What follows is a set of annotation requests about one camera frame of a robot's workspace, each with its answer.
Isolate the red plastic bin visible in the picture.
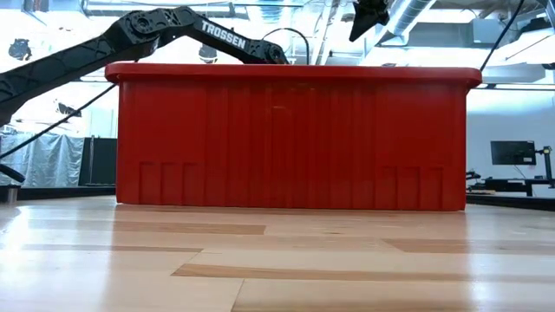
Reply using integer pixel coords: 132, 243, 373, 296
104, 62, 483, 212

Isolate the black background monitor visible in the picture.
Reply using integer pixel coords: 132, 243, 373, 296
490, 140, 538, 166

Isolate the black cabinet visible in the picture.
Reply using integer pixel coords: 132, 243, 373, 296
77, 137, 118, 187

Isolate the ceiling ventilation duct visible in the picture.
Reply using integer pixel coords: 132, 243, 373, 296
375, 0, 439, 47

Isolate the grey plastic tarp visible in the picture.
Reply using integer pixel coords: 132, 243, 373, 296
0, 131, 86, 188

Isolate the black aluminium frame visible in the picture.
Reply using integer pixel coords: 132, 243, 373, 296
466, 193, 555, 212
0, 185, 117, 203

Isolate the black background desk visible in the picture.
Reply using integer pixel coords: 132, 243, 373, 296
467, 171, 555, 198

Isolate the right arm looped black cable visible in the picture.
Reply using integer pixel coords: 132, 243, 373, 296
479, 0, 526, 73

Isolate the left black aluminium frame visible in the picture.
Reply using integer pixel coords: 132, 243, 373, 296
0, 185, 117, 203

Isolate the dark hanging ceiling fixture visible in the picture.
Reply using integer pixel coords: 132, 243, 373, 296
8, 38, 32, 62
198, 42, 219, 65

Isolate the right black aluminium frame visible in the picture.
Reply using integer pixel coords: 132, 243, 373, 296
466, 193, 555, 212

